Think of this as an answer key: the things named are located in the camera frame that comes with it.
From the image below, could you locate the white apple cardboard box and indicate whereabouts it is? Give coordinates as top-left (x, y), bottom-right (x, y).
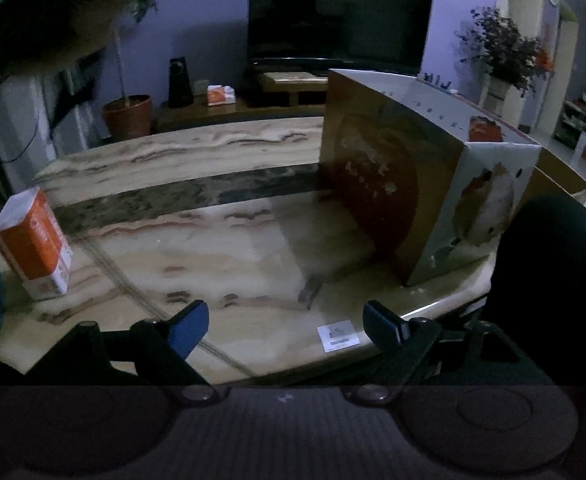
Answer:
top-left (319, 70), bottom-right (541, 285)

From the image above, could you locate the wooden TV stand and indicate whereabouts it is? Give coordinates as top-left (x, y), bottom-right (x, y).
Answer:
top-left (152, 73), bottom-right (328, 133)

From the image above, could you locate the white table sticker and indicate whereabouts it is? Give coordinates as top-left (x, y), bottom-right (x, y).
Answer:
top-left (317, 320), bottom-right (360, 353)

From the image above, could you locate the black television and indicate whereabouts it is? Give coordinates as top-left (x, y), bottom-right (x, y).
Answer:
top-left (247, 0), bottom-right (433, 76)

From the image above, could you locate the dark potted plant right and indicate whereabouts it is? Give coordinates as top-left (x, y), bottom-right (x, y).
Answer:
top-left (458, 6), bottom-right (554, 116)

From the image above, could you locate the orange tissue pack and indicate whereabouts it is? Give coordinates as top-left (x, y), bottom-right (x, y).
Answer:
top-left (0, 188), bottom-right (72, 301)

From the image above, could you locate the brown cardboard box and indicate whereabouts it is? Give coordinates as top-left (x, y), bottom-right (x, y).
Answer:
top-left (520, 148), bottom-right (586, 205)

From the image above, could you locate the small tissue pack on stand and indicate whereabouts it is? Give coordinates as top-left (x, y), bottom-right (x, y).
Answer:
top-left (206, 84), bottom-right (236, 106)

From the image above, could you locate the potted ficus tree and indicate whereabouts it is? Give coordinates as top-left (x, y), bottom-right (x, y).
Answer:
top-left (101, 0), bottom-right (156, 142)

